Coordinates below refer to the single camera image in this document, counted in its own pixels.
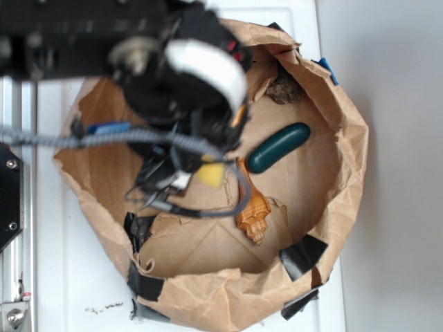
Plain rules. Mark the dark green sponge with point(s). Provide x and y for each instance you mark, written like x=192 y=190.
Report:
x=277 y=146

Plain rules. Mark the blue tape strip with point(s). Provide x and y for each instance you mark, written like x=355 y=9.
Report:
x=324 y=63

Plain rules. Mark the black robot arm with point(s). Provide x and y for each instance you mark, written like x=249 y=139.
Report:
x=178 y=67

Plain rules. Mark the yellow sponge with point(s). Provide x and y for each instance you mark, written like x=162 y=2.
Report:
x=211 y=173

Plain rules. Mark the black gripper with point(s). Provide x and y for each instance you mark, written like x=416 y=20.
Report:
x=172 y=157

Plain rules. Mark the orange conch shell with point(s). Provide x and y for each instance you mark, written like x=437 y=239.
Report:
x=252 y=219

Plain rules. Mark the aluminium rail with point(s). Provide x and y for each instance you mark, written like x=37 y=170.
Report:
x=17 y=307

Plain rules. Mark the black octagonal mount plate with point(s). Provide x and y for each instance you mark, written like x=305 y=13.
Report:
x=11 y=196

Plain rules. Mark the brown rock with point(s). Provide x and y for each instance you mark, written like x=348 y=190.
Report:
x=285 y=90

